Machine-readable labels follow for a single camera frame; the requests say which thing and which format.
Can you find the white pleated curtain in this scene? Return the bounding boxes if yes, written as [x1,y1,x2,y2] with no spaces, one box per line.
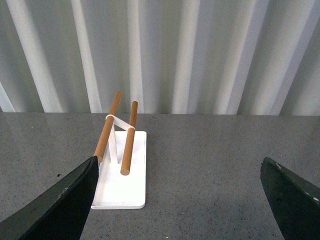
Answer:
[0,0,320,116]

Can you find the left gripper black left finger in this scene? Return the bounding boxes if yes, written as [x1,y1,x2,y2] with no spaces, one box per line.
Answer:
[0,156,99,240]

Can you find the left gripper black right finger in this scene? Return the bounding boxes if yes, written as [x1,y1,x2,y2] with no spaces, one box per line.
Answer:
[260,157,320,240]

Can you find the white wooden-bar towel rack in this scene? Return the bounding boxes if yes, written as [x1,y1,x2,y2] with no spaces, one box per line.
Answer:
[91,91,147,210]

